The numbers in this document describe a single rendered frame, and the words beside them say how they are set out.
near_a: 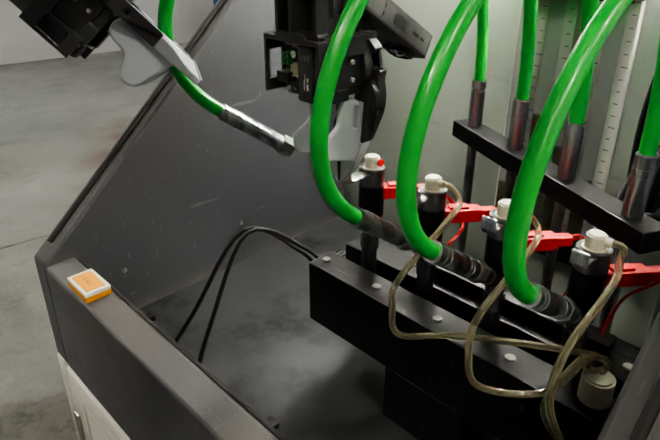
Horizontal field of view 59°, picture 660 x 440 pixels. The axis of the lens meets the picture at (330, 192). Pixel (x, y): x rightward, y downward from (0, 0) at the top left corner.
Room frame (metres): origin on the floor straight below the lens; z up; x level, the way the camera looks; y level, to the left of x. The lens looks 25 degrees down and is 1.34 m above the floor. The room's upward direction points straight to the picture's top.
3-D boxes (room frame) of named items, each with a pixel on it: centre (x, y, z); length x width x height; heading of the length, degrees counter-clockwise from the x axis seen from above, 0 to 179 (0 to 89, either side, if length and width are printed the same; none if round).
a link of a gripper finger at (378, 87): (0.53, -0.03, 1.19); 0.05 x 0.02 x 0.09; 45
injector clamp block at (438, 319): (0.49, -0.13, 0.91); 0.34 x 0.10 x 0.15; 45
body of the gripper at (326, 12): (0.53, 0.00, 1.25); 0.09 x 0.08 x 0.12; 135
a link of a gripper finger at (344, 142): (0.52, -0.01, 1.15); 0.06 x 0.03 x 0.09; 135
